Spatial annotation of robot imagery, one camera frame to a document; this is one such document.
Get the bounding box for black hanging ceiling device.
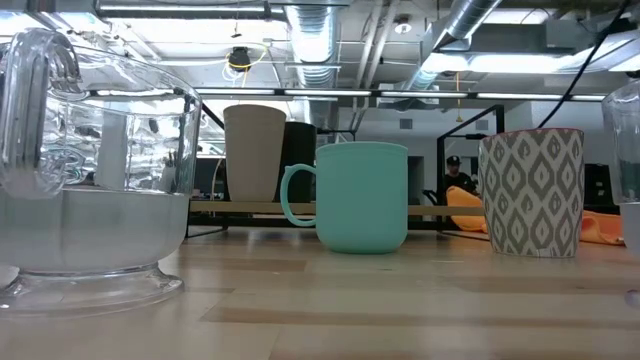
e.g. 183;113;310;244
227;46;254;74

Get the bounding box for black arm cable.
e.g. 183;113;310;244
537;0;633;129

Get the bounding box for clear glass mug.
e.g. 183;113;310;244
601;79;640;307
0;27;203;314

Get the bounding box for person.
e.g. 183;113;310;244
443;155;480;197

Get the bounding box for black background monitor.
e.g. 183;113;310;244
193;156;229;200

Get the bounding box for grey white patterned cup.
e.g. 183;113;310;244
478;128;586;260

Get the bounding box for black overhead light bar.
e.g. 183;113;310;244
89;87;607;102

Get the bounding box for beige cup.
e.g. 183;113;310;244
222;103;288;203

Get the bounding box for black cup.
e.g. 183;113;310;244
276;121;319;204

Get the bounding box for orange cloth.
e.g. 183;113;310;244
445;185;626;247

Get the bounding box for silver ventilation duct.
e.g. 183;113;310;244
403;0;504;92
283;0;347;132

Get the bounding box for black metal table frame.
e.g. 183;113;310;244
188;215;482;233

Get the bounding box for teal mug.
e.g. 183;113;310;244
279;141;409;255

